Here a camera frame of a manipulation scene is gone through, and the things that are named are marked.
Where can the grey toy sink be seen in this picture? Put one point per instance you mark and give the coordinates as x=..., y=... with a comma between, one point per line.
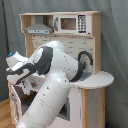
x=85, y=75

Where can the grey range hood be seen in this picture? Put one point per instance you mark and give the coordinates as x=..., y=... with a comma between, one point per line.
x=39, y=27

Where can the white oven door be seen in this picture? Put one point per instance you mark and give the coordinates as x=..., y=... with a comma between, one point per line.
x=15, y=105

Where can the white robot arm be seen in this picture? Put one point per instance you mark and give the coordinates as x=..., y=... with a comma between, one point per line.
x=59, y=69

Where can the toy microwave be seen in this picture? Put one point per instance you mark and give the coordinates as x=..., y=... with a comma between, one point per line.
x=73, y=24

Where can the grey ice dispenser panel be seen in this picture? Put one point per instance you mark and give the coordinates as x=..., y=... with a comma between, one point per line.
x=65, y=111

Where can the wooden toy kitchen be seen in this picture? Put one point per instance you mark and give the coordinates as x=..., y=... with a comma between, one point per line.
x=86, y=98

